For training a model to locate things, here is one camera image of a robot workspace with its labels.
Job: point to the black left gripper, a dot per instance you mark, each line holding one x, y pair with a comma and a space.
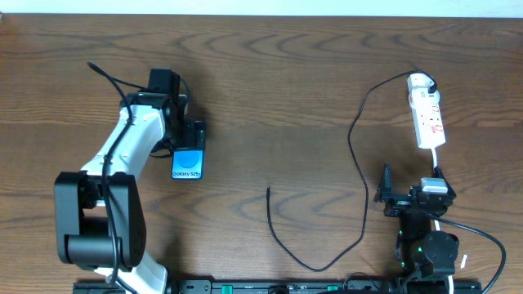
193, 136

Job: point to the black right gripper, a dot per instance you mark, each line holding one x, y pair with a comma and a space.
409, 200

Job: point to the blue Samsung Galaxy smartphone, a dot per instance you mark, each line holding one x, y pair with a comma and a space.
187, 164

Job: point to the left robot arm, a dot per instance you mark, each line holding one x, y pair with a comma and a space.
100, 224

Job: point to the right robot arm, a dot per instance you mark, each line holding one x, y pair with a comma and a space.
427, 255

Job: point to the white USB charger plug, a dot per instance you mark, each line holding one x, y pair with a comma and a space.
421, 80

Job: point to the white power strip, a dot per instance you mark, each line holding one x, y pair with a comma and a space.
427, 118

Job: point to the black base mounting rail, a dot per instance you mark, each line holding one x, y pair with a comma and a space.
287, 287

